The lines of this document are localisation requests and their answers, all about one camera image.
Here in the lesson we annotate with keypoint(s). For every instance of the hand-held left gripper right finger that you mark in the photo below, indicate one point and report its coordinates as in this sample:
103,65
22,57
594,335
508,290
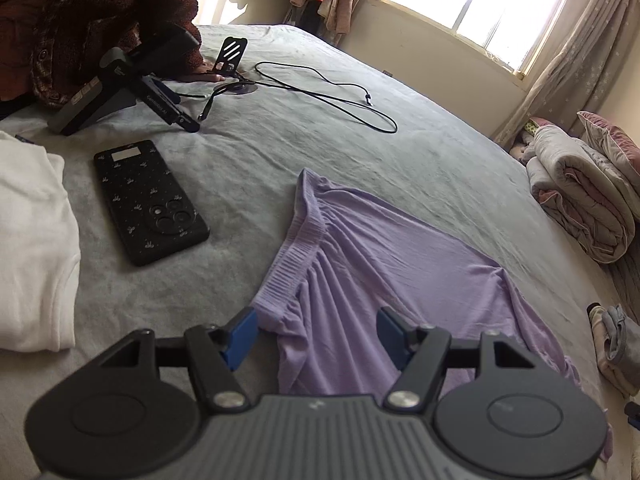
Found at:
392,336

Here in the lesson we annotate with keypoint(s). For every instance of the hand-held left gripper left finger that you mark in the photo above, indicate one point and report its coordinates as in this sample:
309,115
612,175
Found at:
242,334

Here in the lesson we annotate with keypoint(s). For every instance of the purple pants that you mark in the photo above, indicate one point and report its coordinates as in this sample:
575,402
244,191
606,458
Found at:
390,260

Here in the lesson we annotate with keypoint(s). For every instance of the black patterned phone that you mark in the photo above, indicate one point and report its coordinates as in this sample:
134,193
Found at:
150,205

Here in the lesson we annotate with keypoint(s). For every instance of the bed with grey sheet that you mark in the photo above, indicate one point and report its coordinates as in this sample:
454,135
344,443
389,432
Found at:
425,145

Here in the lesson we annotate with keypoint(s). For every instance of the folded cream garment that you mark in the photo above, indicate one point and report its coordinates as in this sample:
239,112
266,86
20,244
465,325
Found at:
607,360

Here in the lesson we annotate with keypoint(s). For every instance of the white garment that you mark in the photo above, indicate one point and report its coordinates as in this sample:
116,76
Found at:
30,250

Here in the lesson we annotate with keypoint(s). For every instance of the folded grey pink duvet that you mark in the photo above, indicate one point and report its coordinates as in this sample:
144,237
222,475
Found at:
585,195

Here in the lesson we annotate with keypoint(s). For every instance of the small patterned pillow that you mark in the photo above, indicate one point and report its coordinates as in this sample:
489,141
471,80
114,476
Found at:
530,137

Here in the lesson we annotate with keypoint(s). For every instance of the black phone stand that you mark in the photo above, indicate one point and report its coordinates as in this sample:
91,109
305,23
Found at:
232,52

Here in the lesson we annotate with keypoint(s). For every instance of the pink grey pillow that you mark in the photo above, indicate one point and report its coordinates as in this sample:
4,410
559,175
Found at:
615,145

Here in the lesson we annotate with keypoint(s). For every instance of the grey patterned curtain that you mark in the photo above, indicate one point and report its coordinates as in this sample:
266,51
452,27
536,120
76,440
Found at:
585,60

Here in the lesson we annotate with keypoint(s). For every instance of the window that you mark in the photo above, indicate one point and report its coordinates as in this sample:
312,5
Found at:
475,5

